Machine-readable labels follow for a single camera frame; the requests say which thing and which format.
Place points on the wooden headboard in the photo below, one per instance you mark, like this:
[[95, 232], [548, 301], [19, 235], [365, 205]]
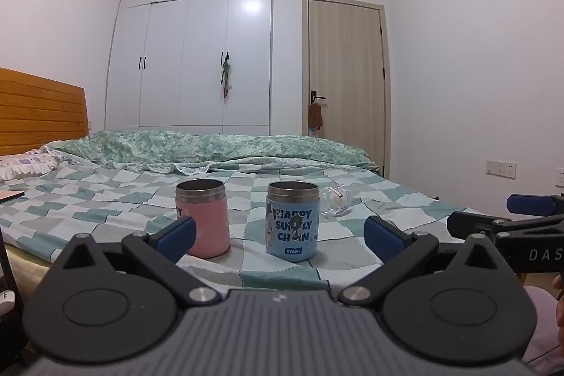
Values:
[[39, 111]]

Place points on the pink steel cup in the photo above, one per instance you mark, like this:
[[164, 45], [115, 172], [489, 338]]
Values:
[[203, 222]]

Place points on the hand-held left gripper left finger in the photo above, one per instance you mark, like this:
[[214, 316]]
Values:
[[176, 237]]

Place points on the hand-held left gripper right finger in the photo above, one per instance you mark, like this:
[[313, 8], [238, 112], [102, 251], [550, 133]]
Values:
[[384, 237]]

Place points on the person's pink pants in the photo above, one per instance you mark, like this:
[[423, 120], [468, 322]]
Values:
[[539, 323]]

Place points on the beige mattress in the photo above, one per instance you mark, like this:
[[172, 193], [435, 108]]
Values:
[[26, 270]]

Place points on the white wall socket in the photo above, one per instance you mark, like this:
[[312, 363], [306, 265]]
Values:
[[501, 168], [560, 177]]

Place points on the pink flat book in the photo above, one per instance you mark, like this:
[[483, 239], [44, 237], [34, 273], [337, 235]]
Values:
[[11, 196]]

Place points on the person's right hand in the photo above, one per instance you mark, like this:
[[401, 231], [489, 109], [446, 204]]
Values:
[[559, 314]]

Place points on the checkered bed sheet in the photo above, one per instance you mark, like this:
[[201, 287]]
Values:
[[110, 200]]

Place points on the floral pillow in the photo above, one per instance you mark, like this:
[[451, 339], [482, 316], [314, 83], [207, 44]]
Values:
[[22, 164]]

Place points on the green hanging ornament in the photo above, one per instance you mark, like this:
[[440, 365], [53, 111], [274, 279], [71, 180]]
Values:
[[225, 76]]

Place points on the white wardrobe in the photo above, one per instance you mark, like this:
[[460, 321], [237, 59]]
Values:
[[189, 50]]

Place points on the wooden door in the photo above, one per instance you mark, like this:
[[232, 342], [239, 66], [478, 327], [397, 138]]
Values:
[[346, 85]]

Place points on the blue printed steel cup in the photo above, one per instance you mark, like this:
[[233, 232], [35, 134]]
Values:
[[291, 222]]

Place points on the brown hanging cloth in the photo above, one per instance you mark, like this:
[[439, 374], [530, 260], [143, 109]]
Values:
[[315, 116]]

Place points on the green floral quilt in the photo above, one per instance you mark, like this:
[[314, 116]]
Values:
[[211, 149]]

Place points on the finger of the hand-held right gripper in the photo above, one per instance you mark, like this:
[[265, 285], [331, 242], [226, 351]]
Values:
[[471, 221], [528, 205]]

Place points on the clear glass cup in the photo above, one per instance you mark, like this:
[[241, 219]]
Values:
[[334, 202]]

